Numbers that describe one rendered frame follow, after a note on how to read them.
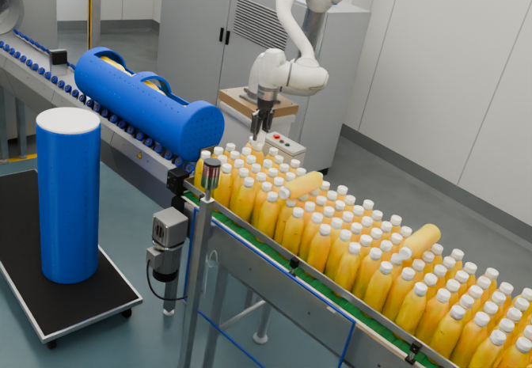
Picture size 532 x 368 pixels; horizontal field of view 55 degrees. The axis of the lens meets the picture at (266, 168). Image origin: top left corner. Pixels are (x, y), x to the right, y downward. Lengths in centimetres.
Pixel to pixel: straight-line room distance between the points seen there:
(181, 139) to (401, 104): 303
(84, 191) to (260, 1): 232
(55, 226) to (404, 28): 344
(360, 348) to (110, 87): 169
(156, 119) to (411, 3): 305
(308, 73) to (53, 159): 122
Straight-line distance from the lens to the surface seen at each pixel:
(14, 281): 302
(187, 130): 232
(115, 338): 288
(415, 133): 495
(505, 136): 457
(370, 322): 188
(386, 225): 199
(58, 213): 269
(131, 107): 256
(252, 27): 437
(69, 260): 286
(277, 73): 216
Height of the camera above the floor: 212
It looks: 28 degrees down
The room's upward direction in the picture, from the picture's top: 11 degrees clockwise
